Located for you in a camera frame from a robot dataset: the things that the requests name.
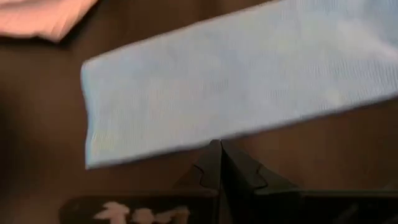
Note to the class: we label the orange microfiber towel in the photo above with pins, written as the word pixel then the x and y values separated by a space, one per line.
pixel 37 18

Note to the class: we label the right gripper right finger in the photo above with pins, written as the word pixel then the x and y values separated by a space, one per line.
pixel 264 205

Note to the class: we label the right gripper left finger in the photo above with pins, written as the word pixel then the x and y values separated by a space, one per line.
pixel 199 202

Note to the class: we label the light blue microfiber towel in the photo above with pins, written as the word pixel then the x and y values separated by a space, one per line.
pixel 217 87

